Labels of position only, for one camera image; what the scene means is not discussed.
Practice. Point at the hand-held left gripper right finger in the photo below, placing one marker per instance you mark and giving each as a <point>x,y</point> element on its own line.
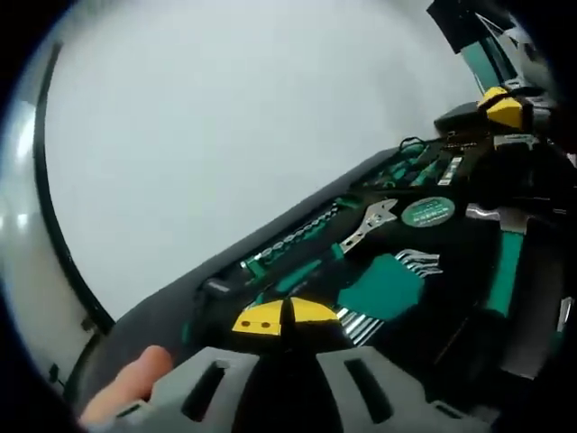
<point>405,392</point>

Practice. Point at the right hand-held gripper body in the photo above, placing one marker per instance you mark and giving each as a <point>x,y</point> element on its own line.
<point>529,58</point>

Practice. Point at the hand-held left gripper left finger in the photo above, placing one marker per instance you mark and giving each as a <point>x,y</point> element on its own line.
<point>169,397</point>

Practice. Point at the row of screwdriver bits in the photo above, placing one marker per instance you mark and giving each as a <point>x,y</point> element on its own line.
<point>460,145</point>

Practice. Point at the black box with white label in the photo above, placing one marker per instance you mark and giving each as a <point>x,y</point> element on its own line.
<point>451,171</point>

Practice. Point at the black toolbox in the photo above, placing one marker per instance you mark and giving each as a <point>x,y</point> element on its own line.
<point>171,306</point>

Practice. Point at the large green screwdriver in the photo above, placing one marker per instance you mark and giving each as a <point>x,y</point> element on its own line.
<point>426,173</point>

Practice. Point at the green tool with black loop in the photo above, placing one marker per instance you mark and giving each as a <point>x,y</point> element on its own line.
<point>419,151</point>

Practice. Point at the green hex key set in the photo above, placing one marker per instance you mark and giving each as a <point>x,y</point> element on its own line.
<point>378,288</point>

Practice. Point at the short green screwdriver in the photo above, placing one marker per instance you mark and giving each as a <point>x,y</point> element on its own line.
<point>392,175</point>

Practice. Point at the row of sockets green rail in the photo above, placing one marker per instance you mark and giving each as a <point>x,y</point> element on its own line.
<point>288,239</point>

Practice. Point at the person's left hand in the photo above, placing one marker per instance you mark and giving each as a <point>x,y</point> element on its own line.
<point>130,383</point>

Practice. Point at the teal screen monitor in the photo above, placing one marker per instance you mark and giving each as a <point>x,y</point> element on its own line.
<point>478,58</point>

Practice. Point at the small black monitor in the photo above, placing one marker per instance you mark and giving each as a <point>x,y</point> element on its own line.
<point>451,22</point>

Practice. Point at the black glass wall frame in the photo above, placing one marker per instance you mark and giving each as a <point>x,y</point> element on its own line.
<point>43,194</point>

